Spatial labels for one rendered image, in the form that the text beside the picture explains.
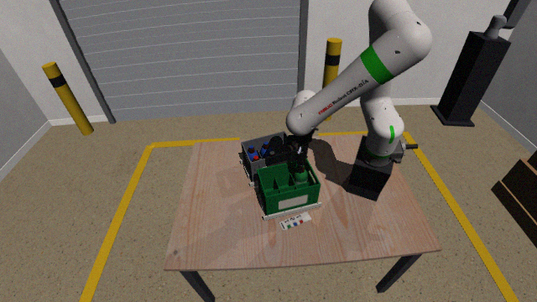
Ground white paper pick list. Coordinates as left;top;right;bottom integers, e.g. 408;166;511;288
279;211;312;231

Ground green crate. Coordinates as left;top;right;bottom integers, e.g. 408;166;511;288
257;161;318;216

